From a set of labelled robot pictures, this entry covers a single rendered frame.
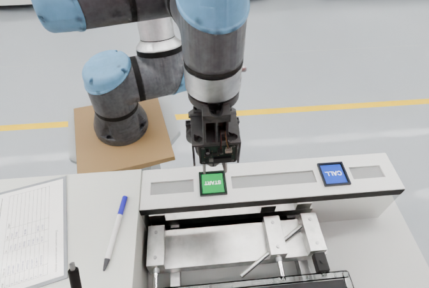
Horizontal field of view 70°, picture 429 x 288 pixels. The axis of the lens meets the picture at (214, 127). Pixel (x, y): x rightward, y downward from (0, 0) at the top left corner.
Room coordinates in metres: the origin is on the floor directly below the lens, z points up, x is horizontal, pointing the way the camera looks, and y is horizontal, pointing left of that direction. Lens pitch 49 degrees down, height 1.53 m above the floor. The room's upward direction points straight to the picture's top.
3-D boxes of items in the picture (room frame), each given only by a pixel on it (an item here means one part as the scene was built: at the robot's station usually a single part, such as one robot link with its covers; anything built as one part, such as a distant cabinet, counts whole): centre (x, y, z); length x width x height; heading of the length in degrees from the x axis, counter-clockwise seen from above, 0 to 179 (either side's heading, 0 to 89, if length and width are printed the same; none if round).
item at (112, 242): (0.22, 0.18, 0.97); 0.14 x 0.01 x 0.01; 176
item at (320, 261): (0.19, -0.21, 0.90); 0.04 x 0.02 x 0.03; 5
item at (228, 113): (0.30, 0.00, 1.19); 0.09 x 0.08 x 0.12; 5
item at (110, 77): (0.58, 0.26, 1.01); 0.13 x 0.12 x 0.14; 111
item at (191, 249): (0.23, -0.05, 0.87); 0.36 x 0.08 x 0.03; 95
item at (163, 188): (0.34, -0.12, 0.89); 0.55 x 0.09 x 0.14; 95
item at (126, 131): (0.58, 0.27, 0.90); 0.15 x 0.15 x 0.10
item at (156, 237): (0.22, 0.12, 0.89); 0.08 x 0.03 x 0.03; 5
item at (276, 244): (0.24, -0.13, 0.89); 0.08 x 0.03 x 0.03; 5
